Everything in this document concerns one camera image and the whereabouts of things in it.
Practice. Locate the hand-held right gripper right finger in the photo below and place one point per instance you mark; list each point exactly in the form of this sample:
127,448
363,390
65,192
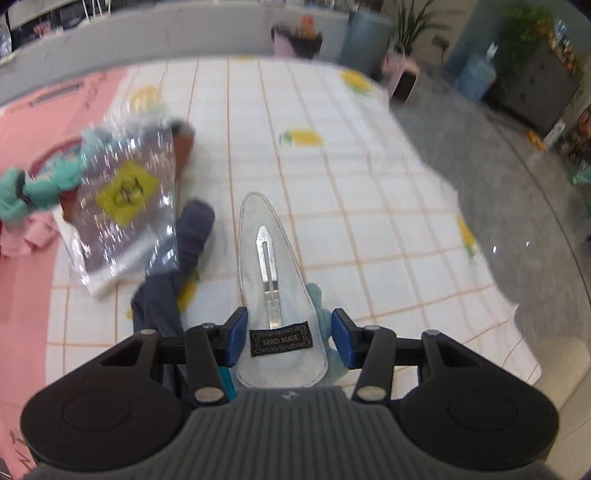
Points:
344,341

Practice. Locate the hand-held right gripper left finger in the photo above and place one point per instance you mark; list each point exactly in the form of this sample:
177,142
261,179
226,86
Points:
238,334

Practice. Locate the grey felt hair clip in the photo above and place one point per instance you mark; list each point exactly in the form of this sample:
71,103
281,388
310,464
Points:
295,295

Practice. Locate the clear plastic bag yellow label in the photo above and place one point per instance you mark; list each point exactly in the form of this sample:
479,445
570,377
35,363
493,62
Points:
124,194

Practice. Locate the brown leather hair bow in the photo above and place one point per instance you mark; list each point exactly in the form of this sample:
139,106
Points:
184,145

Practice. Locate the navy blue cloth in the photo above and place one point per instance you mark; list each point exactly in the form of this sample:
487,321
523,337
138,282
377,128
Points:
194,230

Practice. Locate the white checked lemon print blanket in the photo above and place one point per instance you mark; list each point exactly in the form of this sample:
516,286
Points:
346,184

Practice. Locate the pink printed mat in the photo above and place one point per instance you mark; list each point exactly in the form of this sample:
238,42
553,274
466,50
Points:
27,300

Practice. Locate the pink stool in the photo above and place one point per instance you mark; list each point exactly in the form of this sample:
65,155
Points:
401,78

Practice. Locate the small yellow toy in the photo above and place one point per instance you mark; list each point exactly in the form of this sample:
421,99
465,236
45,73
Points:
536,141

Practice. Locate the pink bag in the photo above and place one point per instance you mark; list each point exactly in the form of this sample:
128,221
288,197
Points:
280,46

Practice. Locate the black bin with items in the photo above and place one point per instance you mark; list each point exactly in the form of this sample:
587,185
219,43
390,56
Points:
304,44

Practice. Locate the blue-grey round bin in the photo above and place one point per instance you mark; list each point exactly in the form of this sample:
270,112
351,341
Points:
364,41

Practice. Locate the long white bench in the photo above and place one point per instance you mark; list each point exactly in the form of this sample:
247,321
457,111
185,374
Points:
161,41

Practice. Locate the dark cabinet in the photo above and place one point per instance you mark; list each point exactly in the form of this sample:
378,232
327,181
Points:
540,87

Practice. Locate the potted green plant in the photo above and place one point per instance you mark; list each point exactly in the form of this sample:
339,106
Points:
411,23

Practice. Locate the leafy green plant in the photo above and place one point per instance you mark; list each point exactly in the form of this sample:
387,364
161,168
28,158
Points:
521,32

